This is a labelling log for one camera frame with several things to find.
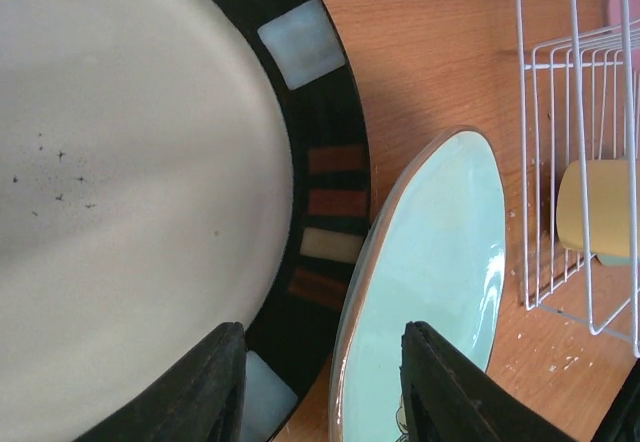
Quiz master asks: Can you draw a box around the yellow ceramic mug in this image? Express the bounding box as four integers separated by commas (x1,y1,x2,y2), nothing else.
556,159,631,258

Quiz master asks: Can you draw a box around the teal flower plate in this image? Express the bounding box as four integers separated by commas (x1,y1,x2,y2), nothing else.
328,126,506,441

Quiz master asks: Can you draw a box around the green ceramic bowl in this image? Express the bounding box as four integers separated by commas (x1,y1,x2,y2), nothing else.
596,254,631,267

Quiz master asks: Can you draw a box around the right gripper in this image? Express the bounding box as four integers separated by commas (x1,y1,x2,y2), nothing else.
592,359,640,442

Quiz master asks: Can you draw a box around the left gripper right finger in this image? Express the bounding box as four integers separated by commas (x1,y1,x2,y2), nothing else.
400,322,572,442

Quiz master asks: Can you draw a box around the black round plate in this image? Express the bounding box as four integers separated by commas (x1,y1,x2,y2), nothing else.
1,0,370,441

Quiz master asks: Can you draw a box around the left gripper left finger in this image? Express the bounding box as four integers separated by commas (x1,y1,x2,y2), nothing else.
77,322,246,441

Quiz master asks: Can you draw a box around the white wire dish rack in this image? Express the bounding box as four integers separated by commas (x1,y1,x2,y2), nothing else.
515,0,639,349

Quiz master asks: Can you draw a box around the pink round plate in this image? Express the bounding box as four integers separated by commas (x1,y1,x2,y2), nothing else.
607,0,639,72

